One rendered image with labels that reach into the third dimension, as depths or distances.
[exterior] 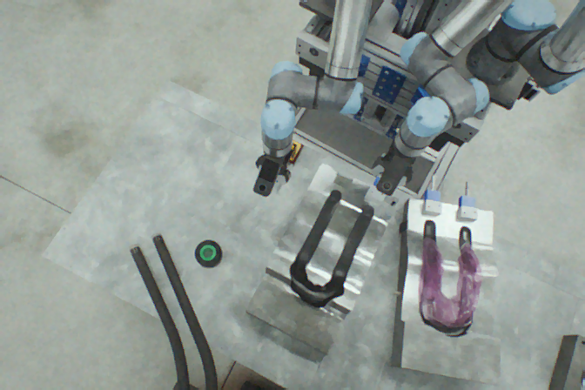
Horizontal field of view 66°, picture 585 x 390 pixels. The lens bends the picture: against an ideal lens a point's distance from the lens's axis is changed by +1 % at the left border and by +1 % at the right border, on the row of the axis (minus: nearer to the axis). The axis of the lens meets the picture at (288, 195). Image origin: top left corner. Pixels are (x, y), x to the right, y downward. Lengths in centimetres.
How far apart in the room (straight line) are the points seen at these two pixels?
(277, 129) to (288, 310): 56
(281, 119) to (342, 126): 128
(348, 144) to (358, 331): 108
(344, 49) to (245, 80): 161
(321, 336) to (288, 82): 70
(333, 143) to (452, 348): 119
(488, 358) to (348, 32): 91
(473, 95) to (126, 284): 106
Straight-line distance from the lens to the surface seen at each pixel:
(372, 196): 135
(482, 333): 142
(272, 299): 131
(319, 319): 132
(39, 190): 257
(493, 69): 146
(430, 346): 133
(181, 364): 129
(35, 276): 245
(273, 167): 114
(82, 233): 152
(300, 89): 105
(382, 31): 162
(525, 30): 136
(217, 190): 146
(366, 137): 224
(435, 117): 98
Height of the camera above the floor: 216
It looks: 71 degrees down
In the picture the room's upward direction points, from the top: 7 degrees clockwise
